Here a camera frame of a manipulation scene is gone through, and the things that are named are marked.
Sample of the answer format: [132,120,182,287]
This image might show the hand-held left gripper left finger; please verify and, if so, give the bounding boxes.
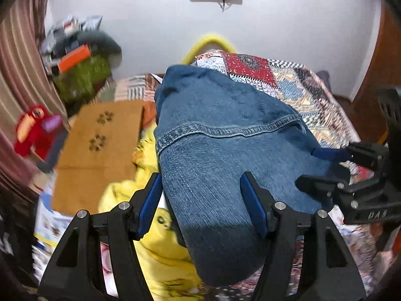
[38,172,163,301]

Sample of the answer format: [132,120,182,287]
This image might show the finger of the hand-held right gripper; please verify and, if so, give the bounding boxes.
[295,175,353,208]
[313,142,389,171]

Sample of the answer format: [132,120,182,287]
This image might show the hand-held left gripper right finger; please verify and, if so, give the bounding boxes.
[240,172,367,301]

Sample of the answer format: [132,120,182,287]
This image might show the blue denim jacket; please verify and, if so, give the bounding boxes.
[153,64,351,287]

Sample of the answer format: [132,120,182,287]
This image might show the yellow printed garment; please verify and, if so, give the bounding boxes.
[98,122,207,301]

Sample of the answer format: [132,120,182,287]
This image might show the brown cardboard box, paw prints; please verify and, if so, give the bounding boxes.
[52,100,145,215]

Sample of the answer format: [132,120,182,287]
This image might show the patchwork printed bedspread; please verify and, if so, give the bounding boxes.
[116,50,395,301]

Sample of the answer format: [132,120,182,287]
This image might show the dark pillow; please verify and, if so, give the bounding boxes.
[315,70,333,91]

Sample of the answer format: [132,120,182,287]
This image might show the wooden door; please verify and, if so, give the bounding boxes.
[351,3,401,132]

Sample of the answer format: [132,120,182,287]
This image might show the red plush toy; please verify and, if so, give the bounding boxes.
[14,105,63,160]

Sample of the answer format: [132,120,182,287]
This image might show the orange box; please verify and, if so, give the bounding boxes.
[58,44,93,72]

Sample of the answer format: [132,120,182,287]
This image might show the dark green cushion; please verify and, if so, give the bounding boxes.
[77,31,123,57]

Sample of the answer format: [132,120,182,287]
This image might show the yellow hoop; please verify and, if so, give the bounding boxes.
[182,33,237,66]

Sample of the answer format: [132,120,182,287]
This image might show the striped curtain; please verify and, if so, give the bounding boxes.
[0,0,69,201]

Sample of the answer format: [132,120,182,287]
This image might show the pile of boxes and papers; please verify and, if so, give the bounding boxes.
[41,14,104,66]

